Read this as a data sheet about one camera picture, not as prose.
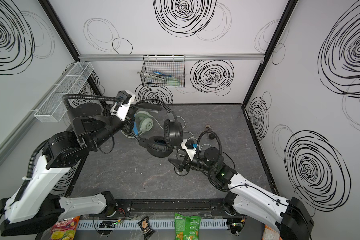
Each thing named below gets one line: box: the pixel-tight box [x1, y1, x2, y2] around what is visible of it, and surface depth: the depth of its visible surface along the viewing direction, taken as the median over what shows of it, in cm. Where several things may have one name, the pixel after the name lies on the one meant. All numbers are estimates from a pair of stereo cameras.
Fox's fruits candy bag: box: [50, 216, 80, 240], surface depth 66 cm
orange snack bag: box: [262, 224, 283, 240], surface depth 66 cm
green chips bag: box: [174, 213, 201, 240], surface depth 67 cm
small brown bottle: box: [205, 124, 216, 140], surface depth 101 cm
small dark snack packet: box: [137, 215, 155, 240], surface depth 69 cm
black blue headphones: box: [130, 99, 184, 158], surface depth 51 cm
